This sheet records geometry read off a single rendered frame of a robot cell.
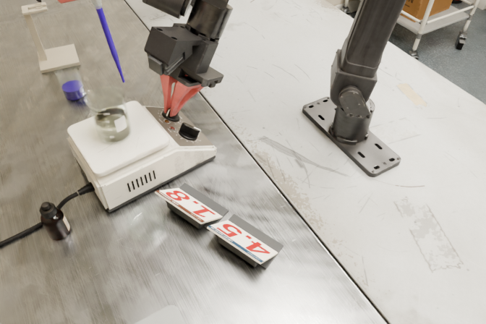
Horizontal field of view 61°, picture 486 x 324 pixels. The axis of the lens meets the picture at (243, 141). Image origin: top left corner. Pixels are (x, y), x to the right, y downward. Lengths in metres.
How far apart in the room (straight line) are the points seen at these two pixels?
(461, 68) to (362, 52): 2.22
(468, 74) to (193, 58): 2.31
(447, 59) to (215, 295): 2.49
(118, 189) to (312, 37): 0.62
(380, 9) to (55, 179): 0.56
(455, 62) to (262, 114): 2.19
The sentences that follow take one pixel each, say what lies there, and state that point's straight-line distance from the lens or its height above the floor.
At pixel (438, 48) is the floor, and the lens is 2.97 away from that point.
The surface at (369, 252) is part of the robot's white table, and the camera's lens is 0.63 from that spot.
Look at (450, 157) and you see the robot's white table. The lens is 0.80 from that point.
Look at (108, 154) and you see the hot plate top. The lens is 0.62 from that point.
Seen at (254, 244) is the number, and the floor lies 0.92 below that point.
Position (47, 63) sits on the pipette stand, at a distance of 0.99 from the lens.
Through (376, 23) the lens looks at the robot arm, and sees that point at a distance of 0.62.
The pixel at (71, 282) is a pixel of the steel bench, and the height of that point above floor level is 0.90.
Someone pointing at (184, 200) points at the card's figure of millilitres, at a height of 0.92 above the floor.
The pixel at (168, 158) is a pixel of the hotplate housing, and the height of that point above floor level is 0.96.
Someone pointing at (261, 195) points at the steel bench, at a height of 0.90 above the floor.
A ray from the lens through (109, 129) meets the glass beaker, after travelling 0.61.
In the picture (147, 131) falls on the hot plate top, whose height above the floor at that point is 0.99.
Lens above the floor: 1.42
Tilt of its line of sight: 45 degrees down
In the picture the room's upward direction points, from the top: 1 degrees clockwise
